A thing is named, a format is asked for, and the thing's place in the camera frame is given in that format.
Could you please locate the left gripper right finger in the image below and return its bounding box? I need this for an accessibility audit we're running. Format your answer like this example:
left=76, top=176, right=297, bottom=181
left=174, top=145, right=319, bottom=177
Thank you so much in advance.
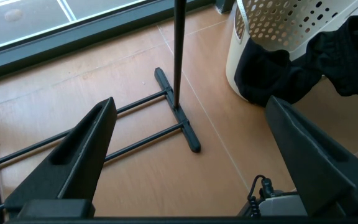
left=264, top=95, right=358, bottom=218

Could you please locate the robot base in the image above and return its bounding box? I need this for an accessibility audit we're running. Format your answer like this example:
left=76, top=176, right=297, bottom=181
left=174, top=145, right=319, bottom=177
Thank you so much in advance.
left=237, top=174, right=309, bottom=218

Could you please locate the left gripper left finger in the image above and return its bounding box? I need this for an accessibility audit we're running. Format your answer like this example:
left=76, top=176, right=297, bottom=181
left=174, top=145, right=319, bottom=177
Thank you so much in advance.
left=4, top=96, right=118, bottom=218

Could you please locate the heap of clothes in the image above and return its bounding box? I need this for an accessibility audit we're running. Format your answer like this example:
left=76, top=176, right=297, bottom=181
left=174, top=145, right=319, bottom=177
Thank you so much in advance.
left=234, top=14, right=358, bottom=108

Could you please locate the window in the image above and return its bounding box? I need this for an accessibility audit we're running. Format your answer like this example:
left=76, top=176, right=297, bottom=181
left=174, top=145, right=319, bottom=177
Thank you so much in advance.
left=0, top=0, right=236, bottom=83

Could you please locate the black clothes rack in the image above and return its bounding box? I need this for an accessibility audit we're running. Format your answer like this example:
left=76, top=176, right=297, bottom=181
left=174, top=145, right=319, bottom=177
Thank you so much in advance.
left=0, top=0, right=202, bottom=224

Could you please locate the white laundry basket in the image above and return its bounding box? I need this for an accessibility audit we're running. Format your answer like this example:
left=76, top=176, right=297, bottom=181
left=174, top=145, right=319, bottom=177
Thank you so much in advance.
left=225, top=0, right=358, bottom=101

